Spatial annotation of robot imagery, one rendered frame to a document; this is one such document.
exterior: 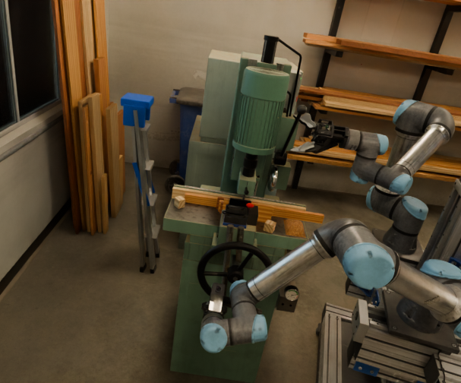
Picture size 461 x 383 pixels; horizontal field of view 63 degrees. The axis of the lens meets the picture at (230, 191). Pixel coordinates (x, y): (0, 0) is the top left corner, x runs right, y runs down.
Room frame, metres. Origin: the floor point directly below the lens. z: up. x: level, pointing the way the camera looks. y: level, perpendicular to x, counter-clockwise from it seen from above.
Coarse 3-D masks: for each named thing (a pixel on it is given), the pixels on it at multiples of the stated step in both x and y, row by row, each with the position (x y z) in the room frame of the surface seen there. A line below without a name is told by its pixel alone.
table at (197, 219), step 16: (176, 208) 1.38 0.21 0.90; (192, 208) 1.41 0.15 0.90; (208, 208) 1.43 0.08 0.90; (176, 224) 1.29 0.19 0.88; (192, 224) 1.30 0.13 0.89; (208, 224) 1.30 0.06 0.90; (304, 224) 1.43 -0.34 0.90; (256, 240) 1.29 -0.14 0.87; (272, 240) 1.30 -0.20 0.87; (288, 240) 1.30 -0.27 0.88; (304, 240) 1.31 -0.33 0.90
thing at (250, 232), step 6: (222, 210) 1.33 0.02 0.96; (222, 216) 1.28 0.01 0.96; (222, 222) 1.23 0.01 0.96; (222, 228) 1.20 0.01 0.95; (234, 228) 1.21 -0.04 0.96; (246, 228) 1.22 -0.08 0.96; (252, 228) 1.23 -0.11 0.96; (222, 234) 1.20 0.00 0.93; (234, 234) 1.20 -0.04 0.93; (246, 234) 1.21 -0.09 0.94; (252, 234) 1.21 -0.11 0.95; (222, 240) 1.20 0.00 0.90; (234, 240) 1.20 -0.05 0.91; (246, 240) 1.21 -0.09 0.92; (252, 240) 1.21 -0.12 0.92
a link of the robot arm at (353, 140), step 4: (352, 132) 1.34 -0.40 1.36; (356, 132) 1.35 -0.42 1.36; (352, 136) 1.33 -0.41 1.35; (356, 136) 1.33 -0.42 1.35; (348, 140) 1.33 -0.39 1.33; (352, 140) 1.33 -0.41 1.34; (356, 140) 1.33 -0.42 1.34; (348, 144) 1.33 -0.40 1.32; (352, 144) 1.33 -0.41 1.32; (356, 144) 1.33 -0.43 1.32; (344, 148) 1.35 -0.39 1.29; (348, 148) 1.34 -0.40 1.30; (352, 148) 1.33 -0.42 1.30; (356, 148) 1.33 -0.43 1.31
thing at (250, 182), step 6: (240, 168) 1.54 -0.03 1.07; (240, 174) 1.47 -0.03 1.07; (240, 180) 1.41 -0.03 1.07; (246, 180) 1.42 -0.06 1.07; (252, 180) 1.43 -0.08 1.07; (240, 186) 1.41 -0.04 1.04; (246, 186) 1.42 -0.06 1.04; (252, 186) 1.42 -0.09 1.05; (240, 192) 1.41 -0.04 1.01; (252, 192) 1.42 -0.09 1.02
